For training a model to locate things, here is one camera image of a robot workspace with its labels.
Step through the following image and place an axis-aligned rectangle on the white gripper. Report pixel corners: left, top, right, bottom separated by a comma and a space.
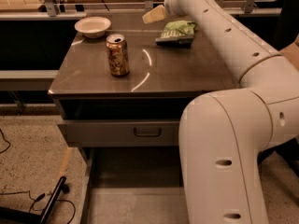
142, 0, 186, 23

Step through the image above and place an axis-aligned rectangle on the green jalapeno chip bag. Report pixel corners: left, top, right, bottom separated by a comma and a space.
155, 21, 197, 47

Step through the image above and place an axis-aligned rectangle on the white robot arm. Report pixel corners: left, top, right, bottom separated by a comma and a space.
143, 0, 299, 224

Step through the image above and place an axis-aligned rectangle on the grey metal drawer cabinet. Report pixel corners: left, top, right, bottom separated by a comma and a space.
47, 10, 241, 161

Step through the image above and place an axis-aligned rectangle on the open grey bottom drawer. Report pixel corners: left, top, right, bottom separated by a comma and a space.
80, 147, 189, 224

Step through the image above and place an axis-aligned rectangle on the gold soda can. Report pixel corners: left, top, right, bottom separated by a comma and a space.
106, 34, 129, 77

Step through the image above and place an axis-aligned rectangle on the white paper bowl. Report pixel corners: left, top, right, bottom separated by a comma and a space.
75, 17, 111, 38

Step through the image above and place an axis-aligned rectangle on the black office chair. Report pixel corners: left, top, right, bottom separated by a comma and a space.
257, 0, 299, 176

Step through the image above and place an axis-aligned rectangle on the black stand leg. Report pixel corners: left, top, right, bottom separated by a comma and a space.
0, 176, 67, 224

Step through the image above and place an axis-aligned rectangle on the grey metal railing frame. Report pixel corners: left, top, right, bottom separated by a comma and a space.
0, 0, 283, 21

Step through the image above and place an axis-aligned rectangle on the grey middle drawer with handle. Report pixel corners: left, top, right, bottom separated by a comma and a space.
58, 119, 179, 147

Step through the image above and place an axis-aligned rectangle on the black floor cable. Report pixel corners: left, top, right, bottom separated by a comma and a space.
0, 128, 77, 224

